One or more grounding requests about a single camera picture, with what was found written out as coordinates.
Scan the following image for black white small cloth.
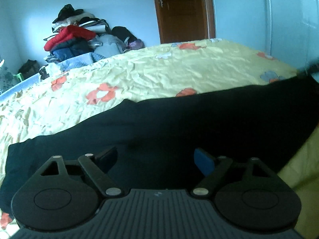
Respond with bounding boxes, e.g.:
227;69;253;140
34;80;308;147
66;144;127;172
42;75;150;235
39;63;61;80

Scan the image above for black bag beside pile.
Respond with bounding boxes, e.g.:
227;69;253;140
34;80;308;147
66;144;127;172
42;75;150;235
111;26;137;45

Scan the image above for purple bag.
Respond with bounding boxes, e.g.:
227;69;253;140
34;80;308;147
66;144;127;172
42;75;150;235
129;39;145;50

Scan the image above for black pants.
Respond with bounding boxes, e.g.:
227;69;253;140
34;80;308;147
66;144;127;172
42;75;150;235
1;76;318;213

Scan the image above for yellow floral quilt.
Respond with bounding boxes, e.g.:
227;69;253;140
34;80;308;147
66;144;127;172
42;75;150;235
1;39;318;238

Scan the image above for white beige clothes stack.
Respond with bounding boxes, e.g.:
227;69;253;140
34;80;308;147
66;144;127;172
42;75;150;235
44;12;111;41

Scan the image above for green plastic chair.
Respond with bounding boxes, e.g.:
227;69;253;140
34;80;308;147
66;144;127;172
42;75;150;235
12;73;24;83

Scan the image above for navy blue jacket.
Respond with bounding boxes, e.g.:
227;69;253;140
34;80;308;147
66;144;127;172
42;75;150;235
50;38;94;62

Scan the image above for black bag by wall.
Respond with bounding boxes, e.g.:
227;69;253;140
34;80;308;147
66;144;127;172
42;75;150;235
18;59;40;79

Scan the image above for white wardrobe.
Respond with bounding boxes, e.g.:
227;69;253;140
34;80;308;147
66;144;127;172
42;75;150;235
213;0;318;69

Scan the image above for black hat on pile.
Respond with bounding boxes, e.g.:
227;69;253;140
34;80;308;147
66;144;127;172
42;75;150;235
52;4;84;24

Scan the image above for wooden door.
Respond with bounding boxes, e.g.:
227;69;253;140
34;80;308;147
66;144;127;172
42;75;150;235
155;0;216;44

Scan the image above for grey garment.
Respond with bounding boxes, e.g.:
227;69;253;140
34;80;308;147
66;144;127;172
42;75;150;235
94;35;126;58

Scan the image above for red jacket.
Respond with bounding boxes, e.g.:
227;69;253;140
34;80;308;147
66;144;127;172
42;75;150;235
44;25;96;51

